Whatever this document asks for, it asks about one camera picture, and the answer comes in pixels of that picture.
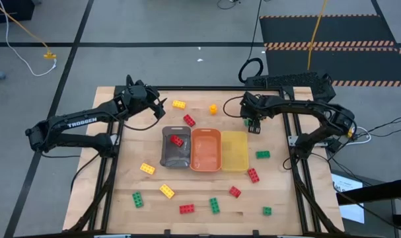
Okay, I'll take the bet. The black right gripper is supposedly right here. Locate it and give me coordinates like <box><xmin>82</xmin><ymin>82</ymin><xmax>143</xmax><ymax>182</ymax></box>
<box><xmin>240</xmin><ymin>91</ymin><xmax>271</xmax><ymax>135</ymax></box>

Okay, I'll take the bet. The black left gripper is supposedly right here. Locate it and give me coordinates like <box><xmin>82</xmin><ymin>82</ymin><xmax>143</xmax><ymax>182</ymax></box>
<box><xmin>122</xmin><ymin>78</ymin><xmax>168</xmax><ymax>120</ymax></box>

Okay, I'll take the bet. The long red toy brick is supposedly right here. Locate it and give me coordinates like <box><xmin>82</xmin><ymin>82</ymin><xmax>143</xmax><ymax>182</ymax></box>
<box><xmin>178</xmin><ymin>204</ymin><xmax>196</xmax><ymax>215</ymax></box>
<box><xmin>169</xmin><ymin>134</ymin><xmax>185</xmax><ymax>147</ymax></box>
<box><xmin>182</xmin><ymin>114</ymin><xmax>197</xmax><ymax>128</ymax></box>
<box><xmin>247</xmin><ymin>167</ymin><xmax>260</xmax><ymax>184</ymax></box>

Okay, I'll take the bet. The yellow plastic bin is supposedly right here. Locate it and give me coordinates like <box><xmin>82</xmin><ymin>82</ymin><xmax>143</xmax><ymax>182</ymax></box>
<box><xmin>220</xmin><ymin>130</ymin><xmax>250</xmax><ymax>173</ymax></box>

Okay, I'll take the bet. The gray plastic bin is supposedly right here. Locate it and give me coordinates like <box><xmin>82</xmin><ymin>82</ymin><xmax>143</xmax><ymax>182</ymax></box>
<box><xmin>159</xmin><ymin>125</ymin><xmax>192</xmax><ymax>169</ymax></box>

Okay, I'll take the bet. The black perforated box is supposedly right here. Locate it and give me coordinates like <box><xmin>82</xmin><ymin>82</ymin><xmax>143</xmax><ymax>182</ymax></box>
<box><xmin>244</xmin><ymin>71</ymin><xmax>337</xmax><ymax>103</ymax></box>

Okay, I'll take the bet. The orange plastic bin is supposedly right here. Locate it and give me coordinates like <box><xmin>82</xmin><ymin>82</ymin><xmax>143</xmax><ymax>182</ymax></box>
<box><xmin>189</xmin><ymin>128</ymin><xmax>223</xmax><ymax>173</ymax></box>

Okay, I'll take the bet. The black hazard-striped floor mat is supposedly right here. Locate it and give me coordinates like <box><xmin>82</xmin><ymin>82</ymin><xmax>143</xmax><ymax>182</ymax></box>
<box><xmin>265</xmin><ymin>47</ymin><xmax>401</xmax><ymax>89</ymax></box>
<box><xmin>259</xmin><ymin>14</ymin><xmax>396</xmax><ymax>48</ymax></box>

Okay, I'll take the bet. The white sheet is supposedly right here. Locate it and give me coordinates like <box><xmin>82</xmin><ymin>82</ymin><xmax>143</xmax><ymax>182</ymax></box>
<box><xmin>330</xmin><ymin>171</ymin><xmax>366</xmax><ymax>225</ymax></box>

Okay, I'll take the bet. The black desk bar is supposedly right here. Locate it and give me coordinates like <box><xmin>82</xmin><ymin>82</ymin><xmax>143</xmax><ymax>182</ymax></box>
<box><xmin>335</xmin><ymin>177</ymin><xmax>401</xmax><ymax>206</ymax></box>

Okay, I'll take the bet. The black cabinet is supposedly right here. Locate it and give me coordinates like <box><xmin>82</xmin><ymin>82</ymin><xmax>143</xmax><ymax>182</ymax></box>
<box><xmin>0</xmin><ymin>0</ymin><xmax>36</xmax><ymax>24</ymax></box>

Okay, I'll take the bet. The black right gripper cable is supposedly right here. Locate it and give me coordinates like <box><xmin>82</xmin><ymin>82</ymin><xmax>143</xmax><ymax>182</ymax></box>
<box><xmin>223</xmin><ymin>95</ymin><xmax>246</xmax><ymax>119</ymax></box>

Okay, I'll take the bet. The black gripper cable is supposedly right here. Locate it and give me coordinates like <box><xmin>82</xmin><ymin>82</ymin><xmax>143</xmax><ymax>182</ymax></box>
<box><xmin>223</xmin><ymin>95</ymin><xmax>246</xmax><ymax>119</ymax></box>
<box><xmin>119</xmin><ymin>114</ymin><xmax>161</xmax><ymax>132</ymax></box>

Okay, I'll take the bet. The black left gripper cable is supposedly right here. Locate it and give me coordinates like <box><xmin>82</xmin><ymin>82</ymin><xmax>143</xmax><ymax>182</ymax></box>
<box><xmin>119</xmin><ymin>114</ymin><xmax>161</xmax><ymax>132</ymax></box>

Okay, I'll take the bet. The black aluminium table frame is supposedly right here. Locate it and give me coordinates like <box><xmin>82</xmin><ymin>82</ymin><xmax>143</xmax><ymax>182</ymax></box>
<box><xmin>67</xmin><ymin>74</ymin><xmax>346</xmax><ymax>238</ymax></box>

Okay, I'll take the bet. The black right base cable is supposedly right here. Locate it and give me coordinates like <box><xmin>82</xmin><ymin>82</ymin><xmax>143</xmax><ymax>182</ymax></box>
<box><xmin>282</xmin><ymin>153</ymin><xmax>307</xmax><ymax>172</ymax></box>

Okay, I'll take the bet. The black base cable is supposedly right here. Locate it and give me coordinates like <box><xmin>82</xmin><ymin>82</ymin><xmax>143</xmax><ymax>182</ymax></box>
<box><xmin>282</xmin><ymin>153</ymin><xmax>307</xmax><ymax>172</ymax></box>
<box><xmin>69</xmin><ymin>152</ymin><xmax>102</xmax><ymax>193</ymax></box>

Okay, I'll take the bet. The black coiled floor cable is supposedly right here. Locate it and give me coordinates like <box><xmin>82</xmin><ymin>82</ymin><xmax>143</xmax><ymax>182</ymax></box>
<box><xmin>238</xmin><ymin>0</ymin><xmax>264</xmax><ymax>85</ymax></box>

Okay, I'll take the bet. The black left base cable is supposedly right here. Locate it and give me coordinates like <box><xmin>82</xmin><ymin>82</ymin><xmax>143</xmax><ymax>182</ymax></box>
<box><xmin>69</xmin><ymin>152</ymin><xmax>102</xmax><ymax>193</ymax></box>

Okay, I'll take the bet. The yellow floor cable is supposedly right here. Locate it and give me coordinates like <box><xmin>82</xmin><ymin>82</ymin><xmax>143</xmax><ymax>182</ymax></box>
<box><xmin>0</xmin><ymin>0</ymin><xmax>52</xmax><ymax>56</ymax></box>
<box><xmin>307</xmin><ymin>0</ymin><xmax>329</xmax><ymax>71</ymax></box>

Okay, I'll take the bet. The black floor cable loop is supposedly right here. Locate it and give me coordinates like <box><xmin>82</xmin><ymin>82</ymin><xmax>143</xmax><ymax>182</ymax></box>
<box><xmin>216</xmin><ymin>0</ymin><xmax>241</xmax><ymax>11</ymax></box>

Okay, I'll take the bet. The white floor cable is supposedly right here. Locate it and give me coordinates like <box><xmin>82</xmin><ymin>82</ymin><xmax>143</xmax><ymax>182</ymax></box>
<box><xmin>0</xmin><ymin>0</ymin><xmax>58</xmax><ymax>77</ymax></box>
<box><xmin>347</xmin><ymin>126</ymin><xmax>373</xmax><ymax>146</ymax></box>

